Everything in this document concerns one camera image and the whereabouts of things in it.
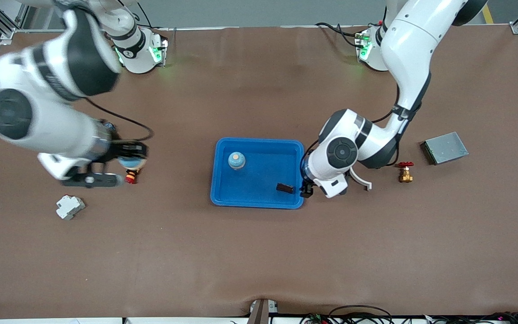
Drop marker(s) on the white circuit breaker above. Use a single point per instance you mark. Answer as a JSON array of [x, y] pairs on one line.
[[70, 207]]

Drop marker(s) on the brown table mat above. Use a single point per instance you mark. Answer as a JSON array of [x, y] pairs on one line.
[[259, 252]]

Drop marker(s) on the grey metal table bracket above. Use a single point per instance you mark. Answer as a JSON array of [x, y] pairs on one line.
[[259, 312]]

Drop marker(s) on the grey metal box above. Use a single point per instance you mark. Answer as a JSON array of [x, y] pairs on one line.
[[445, 148]]

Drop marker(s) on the blue plastic tray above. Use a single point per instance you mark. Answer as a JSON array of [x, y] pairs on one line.
[[261, 198]]

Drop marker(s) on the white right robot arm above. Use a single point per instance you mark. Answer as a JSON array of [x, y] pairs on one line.
[[52, 121]]

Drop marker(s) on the light blue bell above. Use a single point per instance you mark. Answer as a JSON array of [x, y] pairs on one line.
[[132, 163], [236, 160]]

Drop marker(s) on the dark brown capacitor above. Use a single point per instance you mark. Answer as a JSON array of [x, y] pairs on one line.
[[285, 188]]

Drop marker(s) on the red yellow button switch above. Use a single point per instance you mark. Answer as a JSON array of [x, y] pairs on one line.
[[131, 177]]

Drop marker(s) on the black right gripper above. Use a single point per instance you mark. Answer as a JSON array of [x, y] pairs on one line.
[[118, 151]]

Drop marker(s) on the white curved pipe clamp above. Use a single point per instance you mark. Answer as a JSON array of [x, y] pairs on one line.
[[368, 186]]

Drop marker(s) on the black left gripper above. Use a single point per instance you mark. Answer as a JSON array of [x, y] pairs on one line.
[[305, 189]]

